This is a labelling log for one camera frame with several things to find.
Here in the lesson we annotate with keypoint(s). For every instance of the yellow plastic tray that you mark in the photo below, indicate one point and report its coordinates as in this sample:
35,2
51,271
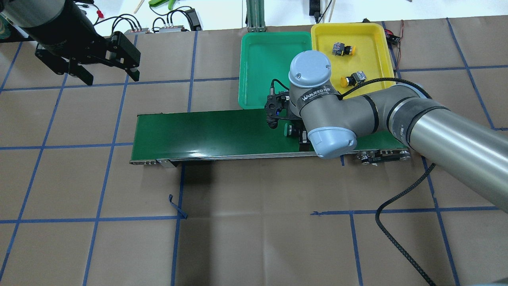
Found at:
372,54

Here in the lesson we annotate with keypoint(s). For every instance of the aluminium frame post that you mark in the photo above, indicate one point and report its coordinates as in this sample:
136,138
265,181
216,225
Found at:
255,16

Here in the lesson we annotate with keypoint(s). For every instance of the green plastic tray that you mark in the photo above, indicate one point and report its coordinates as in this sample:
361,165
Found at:
265,56

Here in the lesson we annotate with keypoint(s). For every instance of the green conveyor belt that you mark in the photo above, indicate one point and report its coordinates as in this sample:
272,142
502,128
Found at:
172,138

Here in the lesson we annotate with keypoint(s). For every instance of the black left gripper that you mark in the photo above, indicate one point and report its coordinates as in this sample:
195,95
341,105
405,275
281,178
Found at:
68,39

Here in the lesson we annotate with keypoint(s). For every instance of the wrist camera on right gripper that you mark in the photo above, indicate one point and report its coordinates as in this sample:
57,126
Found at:
275,104

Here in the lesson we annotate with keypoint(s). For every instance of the yellow push button switch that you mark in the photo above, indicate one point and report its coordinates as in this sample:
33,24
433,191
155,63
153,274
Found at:
340,49

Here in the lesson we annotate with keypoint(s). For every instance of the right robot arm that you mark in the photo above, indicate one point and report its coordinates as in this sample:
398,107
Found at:
472,153

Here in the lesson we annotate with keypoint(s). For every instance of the black power adapter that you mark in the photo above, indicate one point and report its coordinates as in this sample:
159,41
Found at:
314,8

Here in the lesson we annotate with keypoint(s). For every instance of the green push button switch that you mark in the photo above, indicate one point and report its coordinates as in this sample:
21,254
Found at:
293,130

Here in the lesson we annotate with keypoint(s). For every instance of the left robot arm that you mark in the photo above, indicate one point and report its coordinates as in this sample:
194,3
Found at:
50,22

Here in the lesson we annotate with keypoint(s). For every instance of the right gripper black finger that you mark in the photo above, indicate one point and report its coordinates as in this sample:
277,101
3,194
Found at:
304,141

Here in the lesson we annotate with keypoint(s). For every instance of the loose blue tape strip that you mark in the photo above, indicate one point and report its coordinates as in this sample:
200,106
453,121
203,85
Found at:
180,213

